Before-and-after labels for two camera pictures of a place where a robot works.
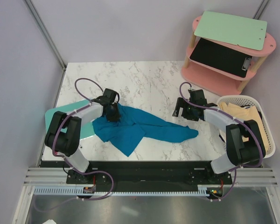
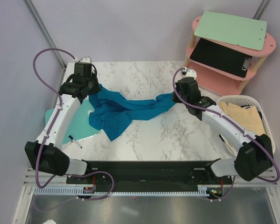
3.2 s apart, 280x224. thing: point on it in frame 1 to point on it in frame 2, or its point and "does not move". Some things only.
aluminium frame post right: x=261 y=9 does not move
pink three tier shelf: x=218 y=80 does not move
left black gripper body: x=114 y=114 to x=94 y=86
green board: x=246 y=32 does not move
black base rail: x=144 y=174 does not move
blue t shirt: x=133 y=129 to x=110 y=110
